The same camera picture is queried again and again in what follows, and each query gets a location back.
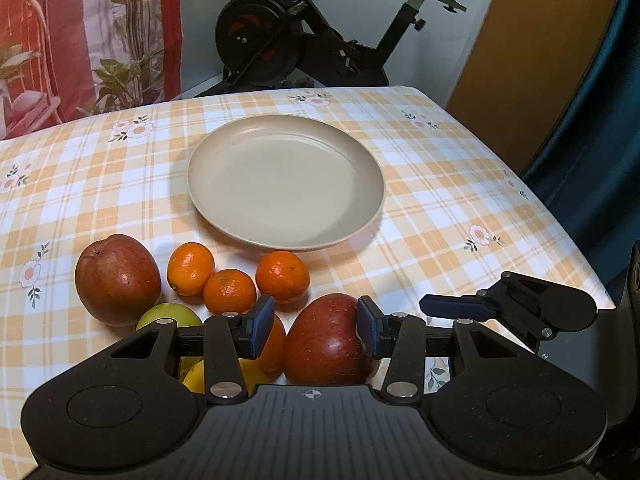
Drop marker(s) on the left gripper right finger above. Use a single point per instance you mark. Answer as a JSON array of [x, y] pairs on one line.
[[402, 339]]

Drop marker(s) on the red apple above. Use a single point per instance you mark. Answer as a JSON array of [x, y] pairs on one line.
[[322, 347]]

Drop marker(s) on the green apple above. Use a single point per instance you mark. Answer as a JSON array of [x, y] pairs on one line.
[[183, 316]]

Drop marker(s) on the black exercise bike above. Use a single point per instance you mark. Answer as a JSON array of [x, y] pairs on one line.
[[261, 42]]

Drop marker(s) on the orange plaid tablecloth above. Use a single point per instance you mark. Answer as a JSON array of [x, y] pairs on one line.
[[454, 218]]

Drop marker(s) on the wooden door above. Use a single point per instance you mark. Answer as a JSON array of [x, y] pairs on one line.
[[526, 65]]

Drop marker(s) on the beige round plate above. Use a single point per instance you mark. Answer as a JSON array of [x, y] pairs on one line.
[[285, 182]]

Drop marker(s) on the hidden orange mandarin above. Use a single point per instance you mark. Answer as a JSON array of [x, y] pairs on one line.
[[270, 360]]

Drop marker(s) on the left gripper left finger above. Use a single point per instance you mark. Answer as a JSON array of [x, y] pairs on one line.
[[228, 338]]

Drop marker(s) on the yellow lemon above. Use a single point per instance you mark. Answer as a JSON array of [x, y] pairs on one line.
[[252, 374]]

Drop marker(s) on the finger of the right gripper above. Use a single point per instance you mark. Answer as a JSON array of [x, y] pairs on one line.
[[472, 307]]

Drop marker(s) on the red printed backdrop curtain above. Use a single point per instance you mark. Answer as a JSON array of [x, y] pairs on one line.
[[67, 59]]

